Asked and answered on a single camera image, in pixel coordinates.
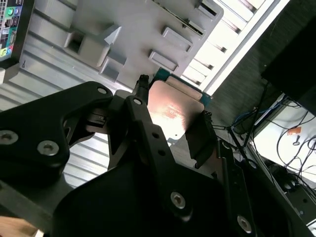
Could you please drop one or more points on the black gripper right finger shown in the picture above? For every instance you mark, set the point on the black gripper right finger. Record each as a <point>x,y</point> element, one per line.
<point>202,145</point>

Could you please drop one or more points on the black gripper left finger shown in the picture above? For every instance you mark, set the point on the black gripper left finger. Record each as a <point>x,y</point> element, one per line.
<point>32,133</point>

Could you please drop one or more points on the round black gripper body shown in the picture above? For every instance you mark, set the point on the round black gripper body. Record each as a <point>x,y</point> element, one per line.
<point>118,205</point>

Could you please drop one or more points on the CPU with silver top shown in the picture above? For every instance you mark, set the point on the CPU with silver top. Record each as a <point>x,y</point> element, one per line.
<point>172,106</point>

